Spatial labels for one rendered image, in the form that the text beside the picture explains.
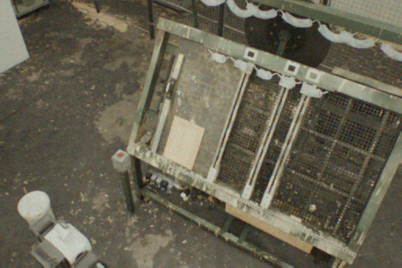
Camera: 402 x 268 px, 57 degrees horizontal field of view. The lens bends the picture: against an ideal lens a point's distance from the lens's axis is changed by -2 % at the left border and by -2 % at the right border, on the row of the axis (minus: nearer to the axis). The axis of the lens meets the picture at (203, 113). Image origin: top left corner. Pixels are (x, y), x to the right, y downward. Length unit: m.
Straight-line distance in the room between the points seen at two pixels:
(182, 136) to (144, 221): 1.20
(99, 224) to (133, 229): 0.37
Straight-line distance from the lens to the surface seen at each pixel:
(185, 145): 3.42
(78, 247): 2.62
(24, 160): 5.08
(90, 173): 4.69
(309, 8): 3.20
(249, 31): 3.59
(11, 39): 6.48
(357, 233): 3.21
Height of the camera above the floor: 3.62
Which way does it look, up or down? 44 degrees down
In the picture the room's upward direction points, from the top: 2 degrees clockwise
